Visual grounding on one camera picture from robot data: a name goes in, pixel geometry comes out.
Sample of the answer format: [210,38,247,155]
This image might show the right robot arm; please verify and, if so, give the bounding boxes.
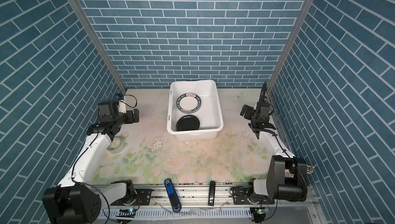
[240,104,308,202]

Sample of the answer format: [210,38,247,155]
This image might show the blue handheld tool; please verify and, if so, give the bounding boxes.
[164,178,182,213]

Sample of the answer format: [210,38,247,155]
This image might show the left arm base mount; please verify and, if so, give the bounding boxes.
[110,189,152,207]

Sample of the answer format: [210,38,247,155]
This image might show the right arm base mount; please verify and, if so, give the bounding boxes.
[228,186,275,205]

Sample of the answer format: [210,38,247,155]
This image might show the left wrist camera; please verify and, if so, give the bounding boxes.
[115,93,127,114]

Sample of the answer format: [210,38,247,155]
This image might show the black handheld device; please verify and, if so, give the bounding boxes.
[208,181,216,207]

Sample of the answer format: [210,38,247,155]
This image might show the pink pen cup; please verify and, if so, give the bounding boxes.
[307,165,315,174]

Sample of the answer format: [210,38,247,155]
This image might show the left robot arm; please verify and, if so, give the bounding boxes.
[42,99,139,224]

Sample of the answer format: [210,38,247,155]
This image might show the white plastic bin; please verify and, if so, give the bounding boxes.
[167,80,224,140]

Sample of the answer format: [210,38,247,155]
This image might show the green rimmed white plate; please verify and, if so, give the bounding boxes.
[176,93,202,114]

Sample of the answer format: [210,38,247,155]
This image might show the black plate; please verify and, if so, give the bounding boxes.
[176,115,200,131]

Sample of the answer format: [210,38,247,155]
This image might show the aluminium rail frame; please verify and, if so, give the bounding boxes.
[93,183,326,224]

